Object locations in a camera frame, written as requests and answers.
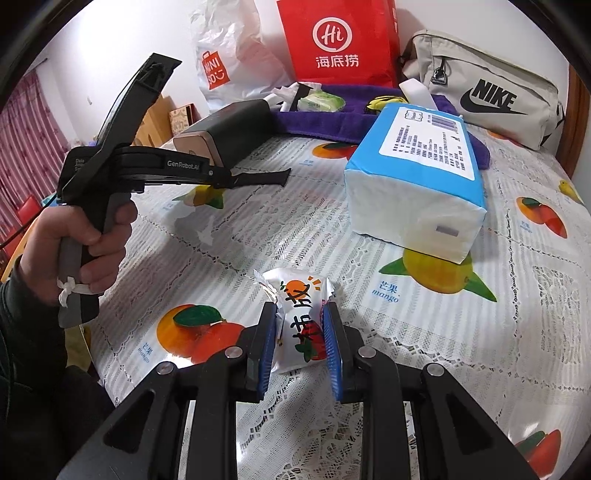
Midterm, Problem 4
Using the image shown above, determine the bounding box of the wooden furniture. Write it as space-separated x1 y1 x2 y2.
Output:
136 92 199 148

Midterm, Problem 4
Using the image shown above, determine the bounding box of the person's left forearm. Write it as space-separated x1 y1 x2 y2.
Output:
0 268 93 384

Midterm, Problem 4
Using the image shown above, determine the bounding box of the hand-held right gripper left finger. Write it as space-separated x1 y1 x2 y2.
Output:
55 302 278 480

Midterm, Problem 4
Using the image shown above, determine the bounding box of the red object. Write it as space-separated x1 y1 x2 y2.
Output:
14 194 44 241

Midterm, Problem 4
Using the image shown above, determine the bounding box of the person's left hand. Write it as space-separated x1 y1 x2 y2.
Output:
16 200 139 308

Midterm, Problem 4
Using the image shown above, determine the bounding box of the green wet wipes pack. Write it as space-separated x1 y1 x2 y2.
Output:
297 90 346 113

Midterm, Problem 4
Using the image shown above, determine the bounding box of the person's dark clothing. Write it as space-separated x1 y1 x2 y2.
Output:
0 364 116 480

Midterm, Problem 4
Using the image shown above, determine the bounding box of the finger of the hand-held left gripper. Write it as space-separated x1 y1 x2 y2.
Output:
215 167 291 190

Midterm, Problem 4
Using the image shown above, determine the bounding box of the white plastic shopping bag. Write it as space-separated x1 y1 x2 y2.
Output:
189 0 296 114

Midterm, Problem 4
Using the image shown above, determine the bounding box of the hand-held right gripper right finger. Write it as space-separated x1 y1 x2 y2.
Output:
322 302 539 480

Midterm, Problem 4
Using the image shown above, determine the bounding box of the purple towel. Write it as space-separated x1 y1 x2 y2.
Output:
270 83 491 171

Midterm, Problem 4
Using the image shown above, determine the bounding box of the white fruit print snack packet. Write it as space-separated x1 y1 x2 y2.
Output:
253 267 340 376

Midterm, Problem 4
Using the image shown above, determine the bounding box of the fruit print tablecloth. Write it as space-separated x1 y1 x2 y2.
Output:
60 111 585 480

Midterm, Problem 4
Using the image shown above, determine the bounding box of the white cord tie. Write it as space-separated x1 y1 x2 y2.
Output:
55 277 105 308

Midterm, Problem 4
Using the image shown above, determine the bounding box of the grey waist bag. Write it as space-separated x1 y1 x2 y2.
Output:
399 30 566 151

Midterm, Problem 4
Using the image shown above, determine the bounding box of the blue tissue pack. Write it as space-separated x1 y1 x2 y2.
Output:
344 102 488 265

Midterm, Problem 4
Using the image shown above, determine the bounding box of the brown wooden frame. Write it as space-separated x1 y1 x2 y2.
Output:
556 65 587 181

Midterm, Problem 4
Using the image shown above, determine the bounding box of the black box with brown end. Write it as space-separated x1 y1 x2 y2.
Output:
173 99 278 169

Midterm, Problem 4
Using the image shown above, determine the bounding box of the red striped curtain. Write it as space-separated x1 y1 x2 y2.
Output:
0 71 70 245

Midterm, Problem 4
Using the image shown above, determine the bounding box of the red paper bag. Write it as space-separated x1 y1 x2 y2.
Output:
276 0 402 88

